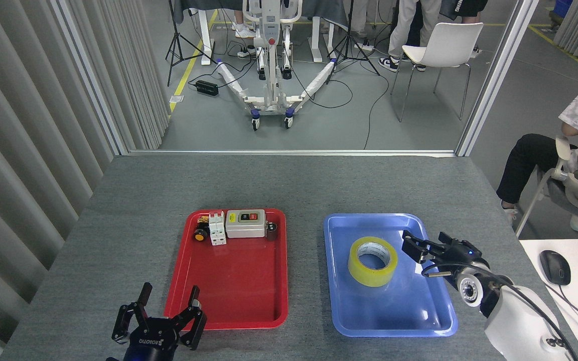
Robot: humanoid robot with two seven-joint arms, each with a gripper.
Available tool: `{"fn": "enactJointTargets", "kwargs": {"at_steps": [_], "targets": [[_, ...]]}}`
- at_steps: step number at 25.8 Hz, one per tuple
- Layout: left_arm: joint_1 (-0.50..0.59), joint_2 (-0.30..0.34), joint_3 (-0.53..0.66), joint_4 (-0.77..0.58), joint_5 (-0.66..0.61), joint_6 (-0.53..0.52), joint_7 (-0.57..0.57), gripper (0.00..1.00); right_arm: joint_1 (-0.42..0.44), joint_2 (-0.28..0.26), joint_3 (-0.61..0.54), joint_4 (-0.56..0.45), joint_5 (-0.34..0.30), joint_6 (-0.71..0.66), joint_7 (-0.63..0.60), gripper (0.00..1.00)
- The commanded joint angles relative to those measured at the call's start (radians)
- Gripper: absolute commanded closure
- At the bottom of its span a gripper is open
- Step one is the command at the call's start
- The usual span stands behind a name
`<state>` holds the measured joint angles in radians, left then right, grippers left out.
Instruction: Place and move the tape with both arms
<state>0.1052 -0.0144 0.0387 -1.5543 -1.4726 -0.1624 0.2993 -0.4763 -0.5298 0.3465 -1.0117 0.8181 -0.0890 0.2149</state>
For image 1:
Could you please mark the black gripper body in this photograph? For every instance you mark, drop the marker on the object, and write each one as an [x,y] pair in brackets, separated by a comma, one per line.
[459,255]
[151,343]

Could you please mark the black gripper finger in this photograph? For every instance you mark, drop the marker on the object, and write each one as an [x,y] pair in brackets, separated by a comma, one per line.
[124,323]
[193,323]
[417,252]
[422,239]

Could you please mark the yellow tape roll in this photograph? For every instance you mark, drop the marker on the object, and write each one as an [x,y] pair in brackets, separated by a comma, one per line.
[369,276]

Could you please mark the red plastic tray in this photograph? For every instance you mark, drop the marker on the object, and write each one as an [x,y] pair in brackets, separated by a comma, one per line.
[229,286]

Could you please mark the blue plastic tray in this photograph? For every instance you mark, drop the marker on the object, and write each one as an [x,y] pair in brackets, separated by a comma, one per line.
[384,311]

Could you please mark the black yellow push button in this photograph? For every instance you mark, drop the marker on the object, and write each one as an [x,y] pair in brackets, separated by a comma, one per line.
[200,234]

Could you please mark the white circuit breaker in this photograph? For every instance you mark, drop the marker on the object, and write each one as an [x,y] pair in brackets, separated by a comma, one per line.
[218,233]

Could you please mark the black computer mouse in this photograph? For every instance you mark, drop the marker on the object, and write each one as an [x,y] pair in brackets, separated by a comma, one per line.
[555,268]

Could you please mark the seated person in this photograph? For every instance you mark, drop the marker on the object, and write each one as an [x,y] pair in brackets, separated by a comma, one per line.
[525,160]

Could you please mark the dark cylindrical knob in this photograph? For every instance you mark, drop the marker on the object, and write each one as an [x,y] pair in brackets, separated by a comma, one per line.
[272,231]

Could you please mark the white plastic chair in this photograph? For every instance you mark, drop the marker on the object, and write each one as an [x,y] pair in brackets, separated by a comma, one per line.
[444,47]

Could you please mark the black tripod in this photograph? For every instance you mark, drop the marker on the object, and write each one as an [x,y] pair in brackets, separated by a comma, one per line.
[174,42]
[350,45]

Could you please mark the white wheeled stand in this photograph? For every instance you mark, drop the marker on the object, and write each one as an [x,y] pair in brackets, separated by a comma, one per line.
[271,95]

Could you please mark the person in beige trousers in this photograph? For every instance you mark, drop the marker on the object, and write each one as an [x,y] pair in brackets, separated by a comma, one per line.
[404,30]

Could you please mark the person in grey trousers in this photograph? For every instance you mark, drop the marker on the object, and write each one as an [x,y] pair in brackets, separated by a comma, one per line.
[364,15]

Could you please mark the black power adapter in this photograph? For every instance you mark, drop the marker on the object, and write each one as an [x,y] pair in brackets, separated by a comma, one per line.
[206,88]

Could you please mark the person in black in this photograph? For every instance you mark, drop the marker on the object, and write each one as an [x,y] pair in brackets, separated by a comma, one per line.
[469,7]

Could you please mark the dark cloth covered table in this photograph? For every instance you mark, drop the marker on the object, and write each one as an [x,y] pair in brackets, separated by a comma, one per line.
[319,10]

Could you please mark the white power strip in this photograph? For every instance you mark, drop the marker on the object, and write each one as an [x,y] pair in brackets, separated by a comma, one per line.
[246,52]

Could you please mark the blue bin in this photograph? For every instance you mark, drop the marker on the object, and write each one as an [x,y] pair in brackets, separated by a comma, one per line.
[562,9]

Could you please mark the person in white shoes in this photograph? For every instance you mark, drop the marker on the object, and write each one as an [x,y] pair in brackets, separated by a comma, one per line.
[244,32]

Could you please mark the grey push-button switch box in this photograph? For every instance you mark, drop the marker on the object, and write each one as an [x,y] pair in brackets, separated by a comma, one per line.
[245,228]

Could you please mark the silver frame rail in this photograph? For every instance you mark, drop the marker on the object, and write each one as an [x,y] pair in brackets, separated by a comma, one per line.
[289,152]

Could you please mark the silver frame post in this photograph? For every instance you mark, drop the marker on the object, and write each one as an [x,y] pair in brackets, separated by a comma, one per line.
[91,80]
[499,75]

